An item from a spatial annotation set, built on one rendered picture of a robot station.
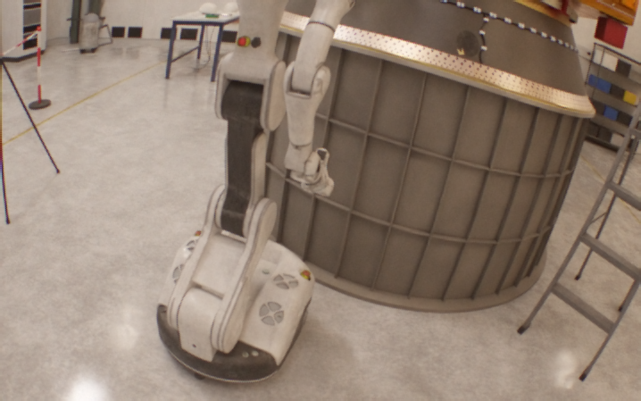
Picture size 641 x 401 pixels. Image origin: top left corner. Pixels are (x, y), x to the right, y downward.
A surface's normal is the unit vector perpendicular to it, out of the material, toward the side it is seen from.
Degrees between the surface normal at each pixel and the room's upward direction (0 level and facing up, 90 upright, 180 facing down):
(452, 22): 62
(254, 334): 38
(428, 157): 90
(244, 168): 103
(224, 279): 29
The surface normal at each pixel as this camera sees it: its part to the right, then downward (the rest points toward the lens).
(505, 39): 0.13, 0.03
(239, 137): -0.32, 0.60
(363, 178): -0.43, 0.36
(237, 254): 0.01, -0.55
